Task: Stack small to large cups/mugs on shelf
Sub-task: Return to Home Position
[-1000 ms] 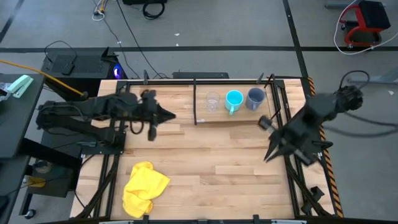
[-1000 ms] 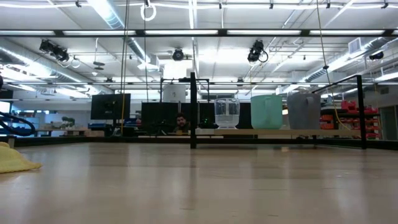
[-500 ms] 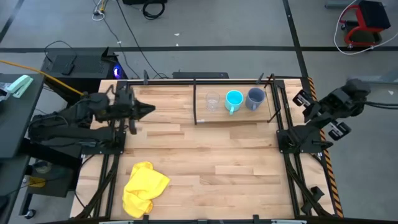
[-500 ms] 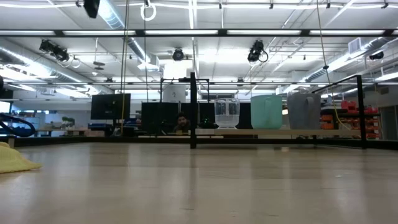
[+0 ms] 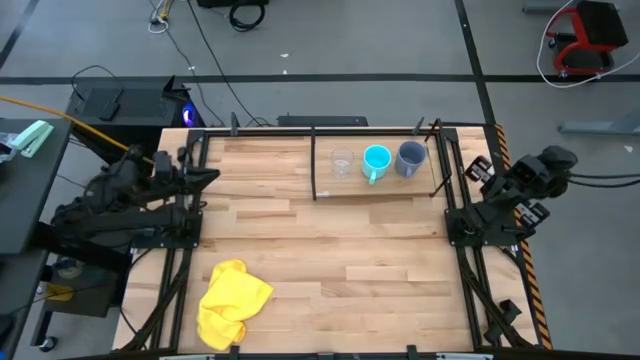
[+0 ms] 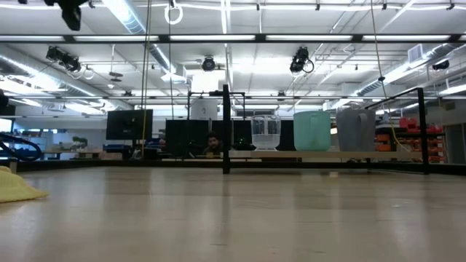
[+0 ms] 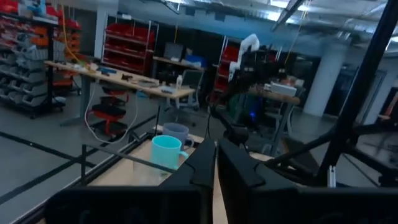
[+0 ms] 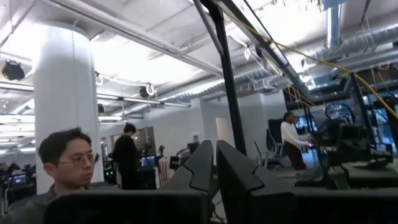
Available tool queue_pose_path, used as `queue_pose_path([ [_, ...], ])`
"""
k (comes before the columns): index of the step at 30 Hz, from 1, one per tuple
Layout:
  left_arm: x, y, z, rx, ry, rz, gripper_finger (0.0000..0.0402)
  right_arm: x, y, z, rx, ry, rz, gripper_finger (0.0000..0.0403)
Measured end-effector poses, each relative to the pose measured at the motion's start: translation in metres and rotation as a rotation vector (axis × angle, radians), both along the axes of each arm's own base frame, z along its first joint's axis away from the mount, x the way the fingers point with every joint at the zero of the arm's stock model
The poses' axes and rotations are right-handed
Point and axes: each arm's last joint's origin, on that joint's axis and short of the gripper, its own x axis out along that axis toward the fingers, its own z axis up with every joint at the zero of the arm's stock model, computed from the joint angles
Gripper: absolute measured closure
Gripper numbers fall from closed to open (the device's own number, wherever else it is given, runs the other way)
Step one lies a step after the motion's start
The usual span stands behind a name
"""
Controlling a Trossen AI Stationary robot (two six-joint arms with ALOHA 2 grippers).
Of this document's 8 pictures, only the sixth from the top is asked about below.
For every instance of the black partition panel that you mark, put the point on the black partition panel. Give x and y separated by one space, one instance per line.
185 136

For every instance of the person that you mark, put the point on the person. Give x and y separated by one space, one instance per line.
213 143

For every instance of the black overhead camera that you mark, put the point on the black overhead camera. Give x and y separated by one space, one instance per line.
208 64

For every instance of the black station frame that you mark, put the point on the black station frame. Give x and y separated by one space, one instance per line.
189 109

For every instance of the yellow cloth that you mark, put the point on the yellow cloth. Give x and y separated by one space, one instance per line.
14 187

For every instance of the black monitor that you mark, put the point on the black monitor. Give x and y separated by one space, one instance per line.
127 125

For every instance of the grey faceted mug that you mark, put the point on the grey faceted mug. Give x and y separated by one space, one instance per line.
349 131

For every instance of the black ceiling-mounted camera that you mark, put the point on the black ceiling-mounted camera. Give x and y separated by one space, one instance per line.
300 60
63 58

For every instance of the red storage bins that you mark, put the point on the red storage bins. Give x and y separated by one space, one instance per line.
407 125

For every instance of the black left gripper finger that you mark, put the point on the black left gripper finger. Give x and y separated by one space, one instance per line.
71 18

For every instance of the turquoise mug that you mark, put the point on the turquoise mug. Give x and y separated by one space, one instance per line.
304 131

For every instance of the clear glass cup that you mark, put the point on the clear glass cup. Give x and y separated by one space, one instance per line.
265 142

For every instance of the black table frame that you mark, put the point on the black table frame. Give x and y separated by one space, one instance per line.
164 38

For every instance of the wooden shelf board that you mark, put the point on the wooden shelf board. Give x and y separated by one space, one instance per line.
327 154

